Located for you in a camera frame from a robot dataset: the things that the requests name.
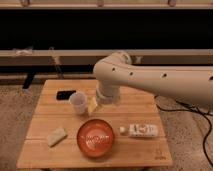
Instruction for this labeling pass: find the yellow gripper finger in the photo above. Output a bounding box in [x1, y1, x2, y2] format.
[88, 97, 98, 115]

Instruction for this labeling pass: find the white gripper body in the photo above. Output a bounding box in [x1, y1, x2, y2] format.
[96, 82, 120, 104]

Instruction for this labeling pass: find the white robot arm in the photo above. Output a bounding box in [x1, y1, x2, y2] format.
[93, 51, 213, 111]

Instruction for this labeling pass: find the translucent plastic cup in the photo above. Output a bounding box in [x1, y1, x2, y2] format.
[69, 91, 87, 115]

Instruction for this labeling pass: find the black rectangular block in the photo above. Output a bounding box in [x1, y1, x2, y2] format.
[56, 90, 75, 100]

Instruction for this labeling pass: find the wooden table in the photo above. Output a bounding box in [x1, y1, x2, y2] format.
[17, 80, 172, 169]

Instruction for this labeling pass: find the orange bowl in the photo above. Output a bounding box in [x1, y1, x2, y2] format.
[76, 119, 115, 158]

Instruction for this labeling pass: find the beige sponge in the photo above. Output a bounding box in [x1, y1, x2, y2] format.
[46, 127, 67, 147]

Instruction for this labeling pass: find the black metal bracket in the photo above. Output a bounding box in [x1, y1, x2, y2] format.
[22, 72, 36, 89]

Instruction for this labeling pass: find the black cable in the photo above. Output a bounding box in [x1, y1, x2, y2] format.
[153, 94, 213, 168]

